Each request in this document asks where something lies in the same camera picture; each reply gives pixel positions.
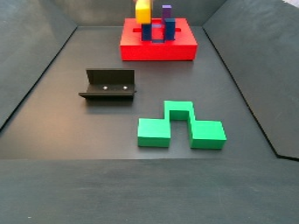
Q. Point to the purple U block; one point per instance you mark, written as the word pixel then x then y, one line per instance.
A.
pixel 165 11

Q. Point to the green stepped block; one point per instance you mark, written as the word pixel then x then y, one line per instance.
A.
pixel 205 135

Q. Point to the dark blue U block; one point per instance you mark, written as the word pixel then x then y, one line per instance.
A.
pixel 158 31

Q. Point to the yellow long block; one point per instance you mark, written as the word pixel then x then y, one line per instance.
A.
pixel 142 11

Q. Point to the red base board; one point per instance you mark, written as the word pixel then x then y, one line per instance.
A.
pixel 134 49

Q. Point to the black angle bracket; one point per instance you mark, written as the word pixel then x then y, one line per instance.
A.
pixel 109 84

